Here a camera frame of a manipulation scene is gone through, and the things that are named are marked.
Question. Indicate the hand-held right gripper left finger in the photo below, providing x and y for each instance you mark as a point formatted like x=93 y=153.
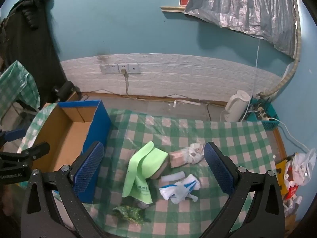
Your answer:
x=90 y=168

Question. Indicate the white crumpled plastic bag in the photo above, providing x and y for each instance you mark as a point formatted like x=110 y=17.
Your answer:
x=301 y=166

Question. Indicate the green checked draped cloth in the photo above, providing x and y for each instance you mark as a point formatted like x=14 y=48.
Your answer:
x=14 y=89

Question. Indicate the light green cloth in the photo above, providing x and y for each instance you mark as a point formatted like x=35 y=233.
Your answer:
x=138 y=168

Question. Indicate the yellow box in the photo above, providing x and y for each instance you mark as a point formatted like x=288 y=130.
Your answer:
x=281 y=171

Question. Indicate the red package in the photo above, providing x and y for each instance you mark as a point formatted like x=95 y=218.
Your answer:
x=291 y=192

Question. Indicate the blue plastic basket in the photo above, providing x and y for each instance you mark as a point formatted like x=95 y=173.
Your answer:
x=268 y=125

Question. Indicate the blue cardboard box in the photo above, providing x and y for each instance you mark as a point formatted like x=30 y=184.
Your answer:
x=69 y=138

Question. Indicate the green glittery scrap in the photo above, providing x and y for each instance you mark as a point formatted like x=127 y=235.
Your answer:
x=128 y=213

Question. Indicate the white plastic tube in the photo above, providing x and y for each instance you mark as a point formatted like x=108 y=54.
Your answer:
x=173 y=176

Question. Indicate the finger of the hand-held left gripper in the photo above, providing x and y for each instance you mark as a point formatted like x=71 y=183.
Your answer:
x=32 y=150
x=13 y=133

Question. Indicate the white power strip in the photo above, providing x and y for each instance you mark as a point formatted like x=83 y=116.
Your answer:
x=263 y=114

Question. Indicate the white and blue plastic bag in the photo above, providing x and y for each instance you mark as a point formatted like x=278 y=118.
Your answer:
x=178 y=191

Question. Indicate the green checked tablecloth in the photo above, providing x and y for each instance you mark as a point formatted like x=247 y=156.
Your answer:
x=223 y=133

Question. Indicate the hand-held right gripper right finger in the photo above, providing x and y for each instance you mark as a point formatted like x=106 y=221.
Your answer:
x=219 y=168

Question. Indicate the white wall socket row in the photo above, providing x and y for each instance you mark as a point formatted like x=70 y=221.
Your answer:
x=111 y=68

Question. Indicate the white electric kettle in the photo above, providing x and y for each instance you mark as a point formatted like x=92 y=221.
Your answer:
x=236 y=106

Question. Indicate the silver foil curtain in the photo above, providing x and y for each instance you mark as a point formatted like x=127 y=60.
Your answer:
x=247 y=7

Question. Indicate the black cylindrical device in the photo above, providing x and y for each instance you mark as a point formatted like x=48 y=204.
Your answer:
x=65 y=89

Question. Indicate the black hanging jacket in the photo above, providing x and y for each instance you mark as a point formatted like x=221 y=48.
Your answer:
x=27 y=49

